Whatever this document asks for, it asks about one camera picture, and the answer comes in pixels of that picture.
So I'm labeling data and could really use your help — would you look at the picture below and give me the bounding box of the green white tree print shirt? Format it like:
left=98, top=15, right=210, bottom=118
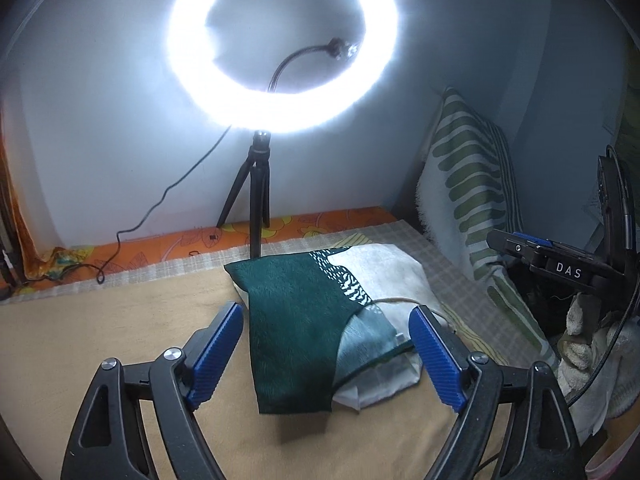
left=225, top=243, right=444, bottom=415

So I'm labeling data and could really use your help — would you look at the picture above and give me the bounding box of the white gloved hand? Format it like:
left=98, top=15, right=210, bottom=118
left=556, top=292, right=639, bottom=442

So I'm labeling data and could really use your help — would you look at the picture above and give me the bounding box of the beige towel blanket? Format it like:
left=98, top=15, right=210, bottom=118
left=1, top=269, right=454, bottom=479

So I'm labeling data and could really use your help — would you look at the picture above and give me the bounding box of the folded white garment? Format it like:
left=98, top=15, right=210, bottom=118
left=333, top=351, right=422, bottom=412

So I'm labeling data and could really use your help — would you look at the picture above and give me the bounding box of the green striped white pillow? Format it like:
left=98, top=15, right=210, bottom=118
left=416, top=87, right=559, bottom=368

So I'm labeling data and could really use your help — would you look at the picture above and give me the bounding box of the orange patterned bed sheet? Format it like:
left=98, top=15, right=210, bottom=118
left=0, top=206, right=399, bottom=294

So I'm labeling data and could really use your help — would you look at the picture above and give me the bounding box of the checked beige bed cover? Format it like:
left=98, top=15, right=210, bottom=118
left=1, top=221, right=528, bottom=367

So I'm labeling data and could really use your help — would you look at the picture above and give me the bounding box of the orange patterned scarf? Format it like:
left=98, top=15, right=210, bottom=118
left=1, top=136, right=93, bottom=285

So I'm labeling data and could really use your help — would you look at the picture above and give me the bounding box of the black mini tripod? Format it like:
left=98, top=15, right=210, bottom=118
left=217, top=131, right=271, bottom=259

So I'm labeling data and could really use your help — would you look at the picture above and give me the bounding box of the black ring light cable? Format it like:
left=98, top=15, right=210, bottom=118
left=74, top=127, right=232, bottom=285

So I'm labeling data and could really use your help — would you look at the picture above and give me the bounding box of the white ring light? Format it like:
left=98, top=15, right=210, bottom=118
left=165, top=0, right=399, bottom=133

